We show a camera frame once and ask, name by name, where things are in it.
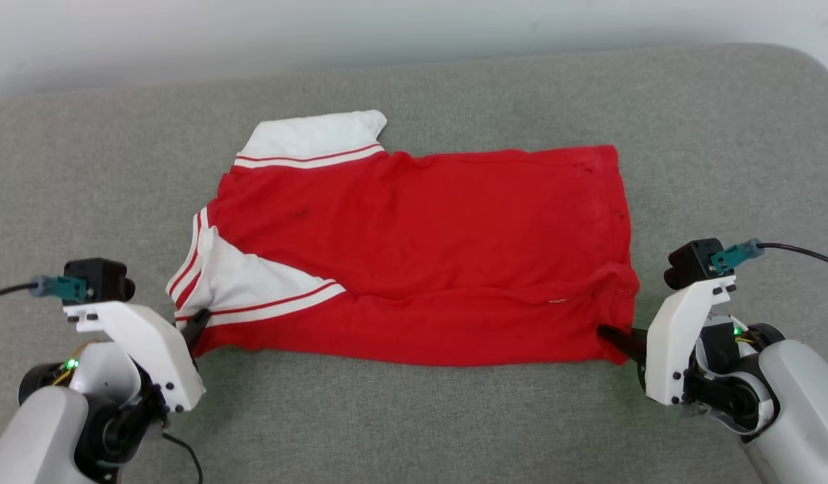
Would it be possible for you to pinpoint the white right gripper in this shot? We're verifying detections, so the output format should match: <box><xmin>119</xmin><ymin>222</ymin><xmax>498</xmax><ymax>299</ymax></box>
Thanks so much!
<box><xmin>596</xmin><ymin>274</ymin><xmax>738</xmax><ymax>407</ymax></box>

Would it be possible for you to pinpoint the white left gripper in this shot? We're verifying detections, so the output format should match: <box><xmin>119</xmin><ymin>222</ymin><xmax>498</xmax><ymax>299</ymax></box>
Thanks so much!
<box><xmin>63</xmin><ymin>300</ymin><xmax>213</xmax><ymax>413</ymax></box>

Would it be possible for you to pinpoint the red and white garment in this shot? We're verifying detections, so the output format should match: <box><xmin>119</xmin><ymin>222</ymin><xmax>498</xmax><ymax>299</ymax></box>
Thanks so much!
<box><xmin>166</xmin><ymin>110</ymin><xmax>641</xmax><ymax>368</ymax></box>

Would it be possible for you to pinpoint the grey fabric sofa cushion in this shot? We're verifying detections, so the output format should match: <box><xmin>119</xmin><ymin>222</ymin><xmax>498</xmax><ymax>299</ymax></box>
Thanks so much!
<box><xmin>0</xmin><ymin>44</ymin><xmax>828</xmax><ymax>484</ymax></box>

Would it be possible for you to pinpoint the thin black cable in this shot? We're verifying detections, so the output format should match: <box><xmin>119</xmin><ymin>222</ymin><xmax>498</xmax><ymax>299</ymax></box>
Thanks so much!
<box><xmin>161</xmin><ymin>432</ymin><xmax>204</xmax><ymax>484</ymax></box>

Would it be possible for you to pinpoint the black cable with teal plug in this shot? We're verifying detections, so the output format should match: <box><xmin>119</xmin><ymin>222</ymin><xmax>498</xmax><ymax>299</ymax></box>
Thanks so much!
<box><xmin>710</xmin><ymin>239</ymin><xmax>828</xmax><ymax>268</ymax></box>
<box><xmin>0</xmin><ymin>275</ymin><xmax>88</xmax><ymax>303</ymax></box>

